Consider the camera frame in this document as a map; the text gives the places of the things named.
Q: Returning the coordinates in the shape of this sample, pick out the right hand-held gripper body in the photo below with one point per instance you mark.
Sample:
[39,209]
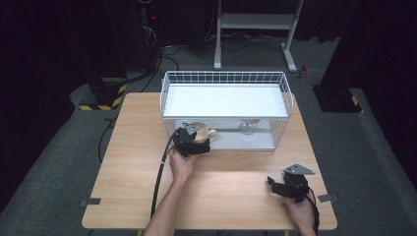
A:
[295,185]

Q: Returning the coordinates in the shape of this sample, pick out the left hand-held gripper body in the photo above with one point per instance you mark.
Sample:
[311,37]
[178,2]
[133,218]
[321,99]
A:
[187,144]

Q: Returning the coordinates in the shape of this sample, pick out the beige ceramic mug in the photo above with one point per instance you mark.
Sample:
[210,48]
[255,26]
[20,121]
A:
[204,131]

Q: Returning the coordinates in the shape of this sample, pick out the clear glass cup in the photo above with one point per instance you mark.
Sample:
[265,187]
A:
[247,129]

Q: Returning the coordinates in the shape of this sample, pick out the person's left hand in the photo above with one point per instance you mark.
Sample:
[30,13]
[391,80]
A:
[182,167]

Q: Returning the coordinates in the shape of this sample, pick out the person's right hand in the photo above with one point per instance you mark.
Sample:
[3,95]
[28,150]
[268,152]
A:
[300,213]

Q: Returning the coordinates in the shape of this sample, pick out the grey tape strip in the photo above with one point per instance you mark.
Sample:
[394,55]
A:
[90,202]
[327,198]

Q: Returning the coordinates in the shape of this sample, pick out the black yellow striped stand base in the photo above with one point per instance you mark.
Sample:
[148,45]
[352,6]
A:
[337,101]
[98,107]

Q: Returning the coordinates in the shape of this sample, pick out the small red object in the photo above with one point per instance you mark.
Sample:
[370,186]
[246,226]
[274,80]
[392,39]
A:
[303,72]

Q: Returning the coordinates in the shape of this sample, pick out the black equipment tower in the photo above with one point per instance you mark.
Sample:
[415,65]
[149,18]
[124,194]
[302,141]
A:
[141,32]

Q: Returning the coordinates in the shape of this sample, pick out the white metal stand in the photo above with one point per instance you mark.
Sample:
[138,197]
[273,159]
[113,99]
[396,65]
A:
[255,21]

